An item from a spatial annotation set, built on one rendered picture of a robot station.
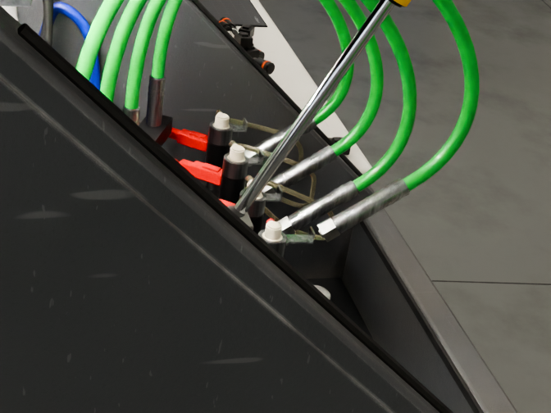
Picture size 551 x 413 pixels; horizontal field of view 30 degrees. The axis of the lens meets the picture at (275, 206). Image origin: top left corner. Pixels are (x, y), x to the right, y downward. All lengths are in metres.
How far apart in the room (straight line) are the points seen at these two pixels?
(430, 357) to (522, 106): 3.30
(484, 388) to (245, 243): 0.59
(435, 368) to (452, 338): 0.04
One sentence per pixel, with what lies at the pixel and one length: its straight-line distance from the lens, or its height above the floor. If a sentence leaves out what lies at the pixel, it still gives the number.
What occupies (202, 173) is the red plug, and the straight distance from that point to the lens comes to 1.15.
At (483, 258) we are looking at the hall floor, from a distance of 3.25.
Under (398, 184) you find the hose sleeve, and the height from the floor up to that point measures 1.16.
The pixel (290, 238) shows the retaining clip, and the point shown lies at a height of 1.10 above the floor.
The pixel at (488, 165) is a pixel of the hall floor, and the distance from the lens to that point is 3.85.
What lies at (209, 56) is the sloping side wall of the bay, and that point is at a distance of 1.24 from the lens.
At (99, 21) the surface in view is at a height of 1.31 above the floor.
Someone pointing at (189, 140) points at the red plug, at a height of 1.07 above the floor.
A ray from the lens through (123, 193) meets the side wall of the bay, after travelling 0.54.
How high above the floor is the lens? 1.62
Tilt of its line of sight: 30 degrees down
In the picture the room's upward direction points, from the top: 9 degrees clockwise
